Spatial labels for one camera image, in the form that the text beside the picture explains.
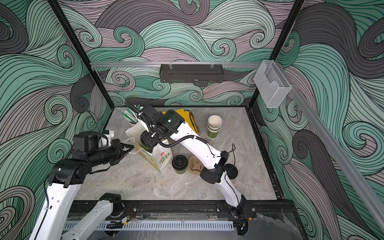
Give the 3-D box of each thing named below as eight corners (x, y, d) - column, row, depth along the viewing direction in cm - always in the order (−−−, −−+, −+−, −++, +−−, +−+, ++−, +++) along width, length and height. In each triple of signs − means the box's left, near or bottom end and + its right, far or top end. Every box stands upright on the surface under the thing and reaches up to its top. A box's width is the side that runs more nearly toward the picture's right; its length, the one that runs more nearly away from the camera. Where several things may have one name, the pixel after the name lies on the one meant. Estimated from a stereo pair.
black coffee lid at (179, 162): (172, 174, 86) (170, 166, 77) (175, 162, 91) (173, 153, 82) (185, 176, 86) (185, 168, 77) (187, 164, 90) (187, 156, 81)
